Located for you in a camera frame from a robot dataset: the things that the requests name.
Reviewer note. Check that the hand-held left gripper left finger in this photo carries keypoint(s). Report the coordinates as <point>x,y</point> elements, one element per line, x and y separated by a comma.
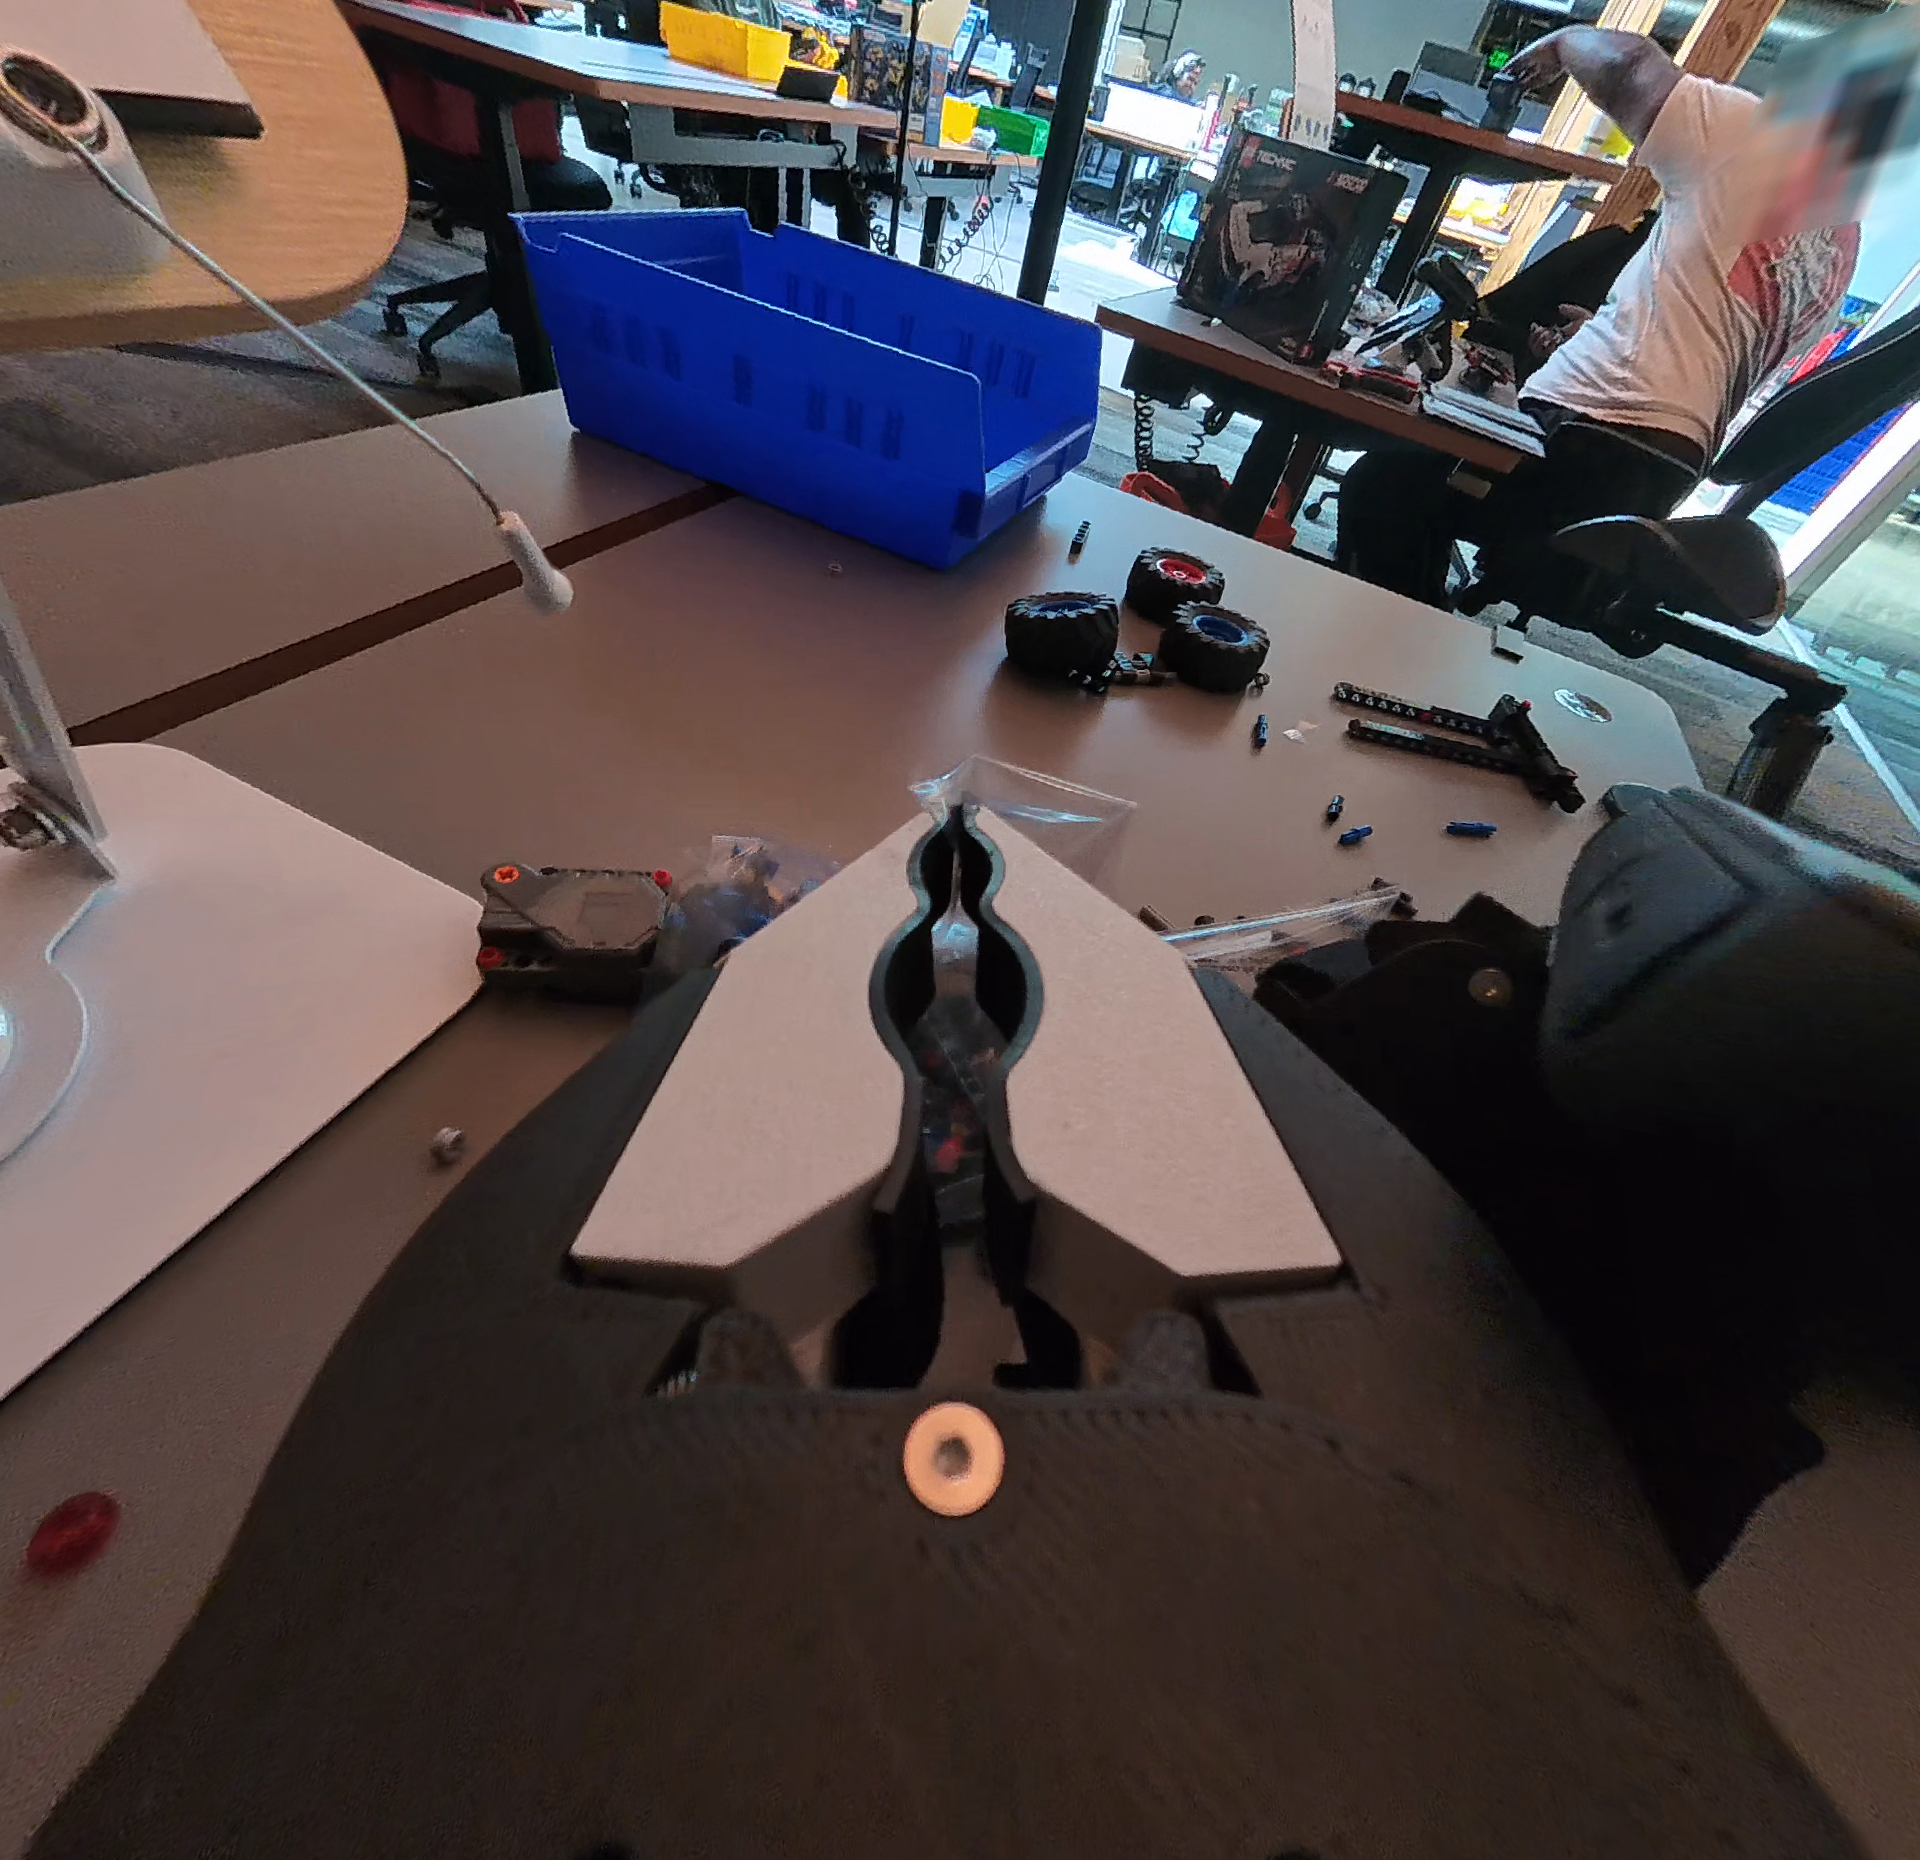
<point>751,1124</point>

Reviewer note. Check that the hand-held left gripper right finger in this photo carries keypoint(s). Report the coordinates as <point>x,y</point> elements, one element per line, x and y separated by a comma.
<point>1170,1124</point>

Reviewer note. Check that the clear bag of toy bricks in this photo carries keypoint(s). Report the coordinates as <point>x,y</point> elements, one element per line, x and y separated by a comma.
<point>1049,817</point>

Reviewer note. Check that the grey desk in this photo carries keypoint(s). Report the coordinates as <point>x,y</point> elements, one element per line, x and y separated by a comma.
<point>224,540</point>
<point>840,691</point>

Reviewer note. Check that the black tyre blue hub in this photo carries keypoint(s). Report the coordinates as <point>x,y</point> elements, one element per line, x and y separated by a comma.
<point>1215,647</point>
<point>1062,637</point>

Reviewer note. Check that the black beam assembly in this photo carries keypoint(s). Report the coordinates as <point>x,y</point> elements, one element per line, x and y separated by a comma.
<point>1442,719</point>

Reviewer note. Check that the black office chair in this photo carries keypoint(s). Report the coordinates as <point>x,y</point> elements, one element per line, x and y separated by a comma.
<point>1680,570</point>

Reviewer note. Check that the black tyre red hub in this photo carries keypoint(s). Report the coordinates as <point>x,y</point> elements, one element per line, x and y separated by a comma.
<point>1179,584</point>

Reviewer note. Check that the blue storage bin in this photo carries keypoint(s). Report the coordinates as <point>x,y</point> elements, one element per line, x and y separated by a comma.
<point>840,421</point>

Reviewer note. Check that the brown work table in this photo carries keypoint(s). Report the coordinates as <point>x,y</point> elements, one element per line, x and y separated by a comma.
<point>1198,339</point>

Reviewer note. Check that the red round stud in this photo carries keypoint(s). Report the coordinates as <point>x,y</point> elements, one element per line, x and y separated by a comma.
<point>72,1535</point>

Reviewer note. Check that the large black toy box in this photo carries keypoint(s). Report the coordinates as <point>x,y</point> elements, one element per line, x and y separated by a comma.
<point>1289,242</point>

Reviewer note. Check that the black pillar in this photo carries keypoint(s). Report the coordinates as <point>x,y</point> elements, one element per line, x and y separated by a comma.
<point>1072,120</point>

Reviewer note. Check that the wooden instruction board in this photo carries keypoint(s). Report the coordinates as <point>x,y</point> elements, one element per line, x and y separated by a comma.
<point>300,194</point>

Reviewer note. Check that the red office chair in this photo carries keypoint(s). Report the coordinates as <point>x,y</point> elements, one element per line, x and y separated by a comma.
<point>479,120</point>

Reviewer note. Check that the long background table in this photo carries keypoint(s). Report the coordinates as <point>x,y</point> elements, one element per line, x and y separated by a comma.
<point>602,77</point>

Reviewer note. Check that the yellow bin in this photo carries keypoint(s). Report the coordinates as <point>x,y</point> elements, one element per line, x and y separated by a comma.
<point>720,42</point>

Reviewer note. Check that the small axle frame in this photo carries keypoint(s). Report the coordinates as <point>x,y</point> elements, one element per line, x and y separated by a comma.
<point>1124,674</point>

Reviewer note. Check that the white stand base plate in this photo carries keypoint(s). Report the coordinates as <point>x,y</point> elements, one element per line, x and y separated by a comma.
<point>271,959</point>

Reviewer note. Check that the wooden post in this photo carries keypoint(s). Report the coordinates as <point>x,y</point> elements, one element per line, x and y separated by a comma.
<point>1740,16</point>

